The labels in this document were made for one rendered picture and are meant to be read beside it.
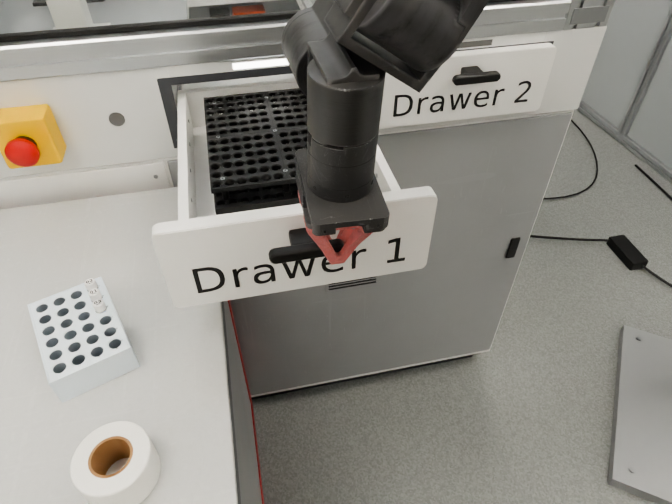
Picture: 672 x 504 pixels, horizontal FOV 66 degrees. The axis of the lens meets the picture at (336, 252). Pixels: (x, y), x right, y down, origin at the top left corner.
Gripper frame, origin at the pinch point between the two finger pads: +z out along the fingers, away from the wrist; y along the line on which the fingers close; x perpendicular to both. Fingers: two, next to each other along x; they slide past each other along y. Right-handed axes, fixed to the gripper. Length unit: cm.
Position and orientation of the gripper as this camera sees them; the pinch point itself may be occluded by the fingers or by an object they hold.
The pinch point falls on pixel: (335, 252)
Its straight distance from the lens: 51.7
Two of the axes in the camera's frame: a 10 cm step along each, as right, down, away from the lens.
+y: -1.9, -7.3, 6.6
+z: -0.4, 6.8, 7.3
